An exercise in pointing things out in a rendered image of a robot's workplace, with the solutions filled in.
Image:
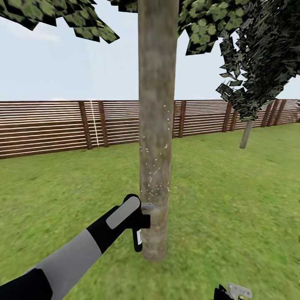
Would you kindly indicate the tree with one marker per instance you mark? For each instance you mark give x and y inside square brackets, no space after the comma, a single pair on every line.
[160,24]
[270,53]

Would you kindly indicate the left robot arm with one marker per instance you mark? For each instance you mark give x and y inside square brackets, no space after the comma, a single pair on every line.
[54,276]

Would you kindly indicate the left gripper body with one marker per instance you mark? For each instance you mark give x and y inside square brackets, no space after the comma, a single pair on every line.
[143,224]

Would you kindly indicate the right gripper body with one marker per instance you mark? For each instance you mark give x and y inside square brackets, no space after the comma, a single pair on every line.
[221,295]

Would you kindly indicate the pesticide atomizer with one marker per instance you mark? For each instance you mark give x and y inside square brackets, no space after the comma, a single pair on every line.
[137,239]

